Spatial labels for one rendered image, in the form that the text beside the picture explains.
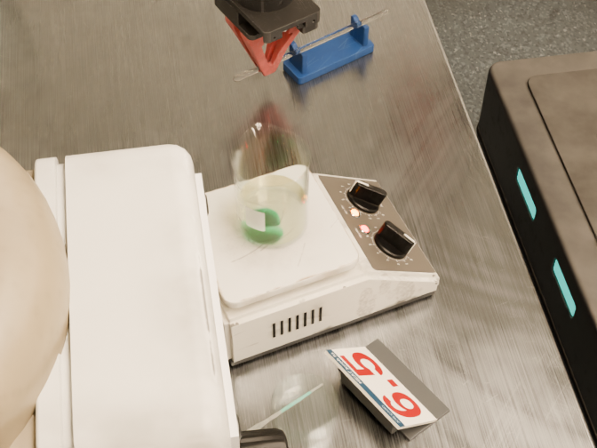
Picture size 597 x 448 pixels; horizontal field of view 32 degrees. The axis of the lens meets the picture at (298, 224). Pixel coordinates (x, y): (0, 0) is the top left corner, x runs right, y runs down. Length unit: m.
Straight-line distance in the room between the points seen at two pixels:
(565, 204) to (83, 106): 0.75
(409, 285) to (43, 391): 0.73
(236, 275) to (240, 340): 0.06
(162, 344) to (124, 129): 0.90
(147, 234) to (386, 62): 0.96
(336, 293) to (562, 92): 0.94
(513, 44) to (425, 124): 1.30
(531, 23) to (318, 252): 1.64
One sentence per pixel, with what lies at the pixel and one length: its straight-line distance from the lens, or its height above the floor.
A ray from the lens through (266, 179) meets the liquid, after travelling 0.88.
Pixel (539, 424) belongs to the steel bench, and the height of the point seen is 0.75.
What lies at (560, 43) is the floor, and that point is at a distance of 2.41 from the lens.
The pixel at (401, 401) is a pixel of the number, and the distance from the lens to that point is 0.87.
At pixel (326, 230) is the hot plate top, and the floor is 0.84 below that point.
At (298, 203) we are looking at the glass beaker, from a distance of 0.83.
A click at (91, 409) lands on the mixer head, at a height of 1.35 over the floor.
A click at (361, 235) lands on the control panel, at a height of 0.81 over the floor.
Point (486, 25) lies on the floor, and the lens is 2.42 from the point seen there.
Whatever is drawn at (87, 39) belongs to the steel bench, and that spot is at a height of 0.75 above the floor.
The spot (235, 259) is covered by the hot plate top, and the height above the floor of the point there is 0.84.
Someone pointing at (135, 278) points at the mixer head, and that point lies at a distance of 0.21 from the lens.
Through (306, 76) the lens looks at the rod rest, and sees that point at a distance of 1.13.
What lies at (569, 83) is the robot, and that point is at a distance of 1.76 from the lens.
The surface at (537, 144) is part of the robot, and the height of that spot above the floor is 0.36.
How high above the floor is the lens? 1.51
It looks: 50 degrees down
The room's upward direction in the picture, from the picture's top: straight up
